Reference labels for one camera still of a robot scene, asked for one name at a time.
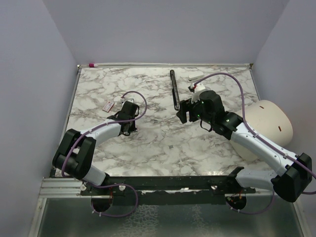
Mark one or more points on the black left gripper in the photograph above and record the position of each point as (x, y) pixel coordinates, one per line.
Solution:
(133, 127)

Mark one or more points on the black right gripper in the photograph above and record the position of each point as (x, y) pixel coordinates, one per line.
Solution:
(185, 105)

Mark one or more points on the white stapler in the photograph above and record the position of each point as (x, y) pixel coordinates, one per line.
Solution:
(194, 76)

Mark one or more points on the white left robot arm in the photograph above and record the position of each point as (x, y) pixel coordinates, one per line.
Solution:
(75, 152)

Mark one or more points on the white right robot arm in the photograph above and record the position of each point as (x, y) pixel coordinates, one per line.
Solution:
(291, 173)

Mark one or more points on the red white staple box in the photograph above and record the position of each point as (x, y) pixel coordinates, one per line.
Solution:
(108, 106)

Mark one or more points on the pink capped white tube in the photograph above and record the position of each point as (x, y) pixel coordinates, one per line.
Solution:
(92, 65)

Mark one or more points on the large white paper roll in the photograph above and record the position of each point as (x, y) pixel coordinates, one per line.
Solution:
(270, 121)

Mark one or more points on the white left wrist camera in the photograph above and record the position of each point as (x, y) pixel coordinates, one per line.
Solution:
(122, 100)

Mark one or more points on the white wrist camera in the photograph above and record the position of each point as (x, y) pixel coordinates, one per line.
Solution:
(196, 89)
(122, 100)

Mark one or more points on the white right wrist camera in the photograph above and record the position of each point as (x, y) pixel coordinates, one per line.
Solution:
(196, 89)

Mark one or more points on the aluminium frame rail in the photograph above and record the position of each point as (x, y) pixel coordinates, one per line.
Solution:
(70, 187)

